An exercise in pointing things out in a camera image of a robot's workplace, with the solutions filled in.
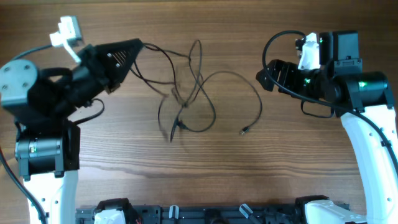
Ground black usb cable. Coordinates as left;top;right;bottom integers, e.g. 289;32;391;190
169;39;264;143
129;42;203;138

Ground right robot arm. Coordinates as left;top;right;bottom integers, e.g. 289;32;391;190
256;30;397;223

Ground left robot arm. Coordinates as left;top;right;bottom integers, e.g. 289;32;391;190
1;39;144;223

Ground left camera black cable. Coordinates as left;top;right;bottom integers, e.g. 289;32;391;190
0;43;53;224

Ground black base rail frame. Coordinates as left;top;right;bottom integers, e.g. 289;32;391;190
75;198;351;224

